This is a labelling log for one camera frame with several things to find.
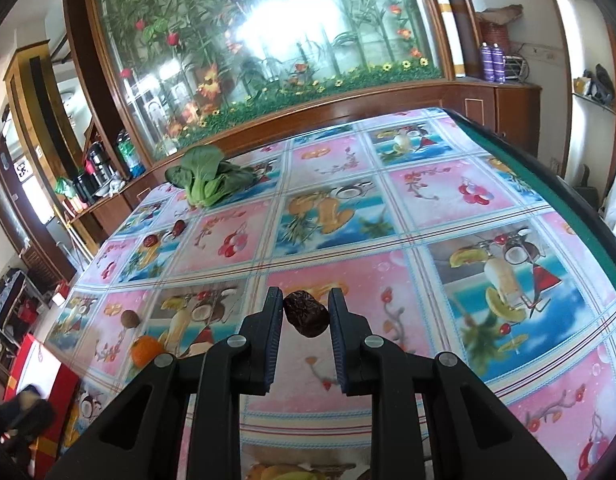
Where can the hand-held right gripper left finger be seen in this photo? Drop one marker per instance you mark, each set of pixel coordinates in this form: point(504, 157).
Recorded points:
point(270, 340)

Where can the wooden corner cabinet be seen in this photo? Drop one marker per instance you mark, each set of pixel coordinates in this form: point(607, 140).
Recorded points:
point(507, 110)

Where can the purple bottle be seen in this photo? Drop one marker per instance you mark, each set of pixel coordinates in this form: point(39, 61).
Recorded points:
point(498, 62)
point(486, 62)

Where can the brown kiwi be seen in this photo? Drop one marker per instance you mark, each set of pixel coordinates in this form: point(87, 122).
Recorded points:
point(130, 319)

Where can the green bag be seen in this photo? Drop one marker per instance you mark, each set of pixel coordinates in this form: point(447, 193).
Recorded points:
point(64, 186)

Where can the blue water bottle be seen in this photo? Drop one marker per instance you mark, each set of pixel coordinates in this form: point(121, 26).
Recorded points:
point(129, 155)

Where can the red wicker basket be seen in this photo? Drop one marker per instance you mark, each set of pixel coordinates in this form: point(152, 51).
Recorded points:
point(496, 32)

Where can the red date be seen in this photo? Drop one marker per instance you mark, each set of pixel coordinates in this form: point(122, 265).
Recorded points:
point(305, 316)
point(149, 241)
point(179, 228)

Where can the black and silver thermos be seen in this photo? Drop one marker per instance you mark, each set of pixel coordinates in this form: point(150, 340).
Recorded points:
point(99, 165)

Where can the red shallow box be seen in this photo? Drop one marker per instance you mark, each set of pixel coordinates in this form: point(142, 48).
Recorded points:
point(63, 385)

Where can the flower print glass partition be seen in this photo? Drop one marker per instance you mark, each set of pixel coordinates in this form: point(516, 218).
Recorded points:
point(288, 20)

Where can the fruit print tablecloth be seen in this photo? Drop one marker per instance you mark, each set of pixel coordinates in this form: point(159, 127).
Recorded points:
point(437, 200)

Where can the wooden sideboard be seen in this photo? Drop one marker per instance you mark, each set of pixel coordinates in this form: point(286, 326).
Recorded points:
point(108, 210)

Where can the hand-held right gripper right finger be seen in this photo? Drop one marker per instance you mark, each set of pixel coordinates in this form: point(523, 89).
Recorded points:
point(340, 345)

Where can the green bok choy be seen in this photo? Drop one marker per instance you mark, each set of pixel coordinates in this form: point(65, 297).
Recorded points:
point(208, 180)

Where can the orange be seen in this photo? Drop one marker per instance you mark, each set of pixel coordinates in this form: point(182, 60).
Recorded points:
point(145, 351)

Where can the white bowl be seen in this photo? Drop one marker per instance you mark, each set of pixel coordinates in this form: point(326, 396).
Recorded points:
point(112, 186)

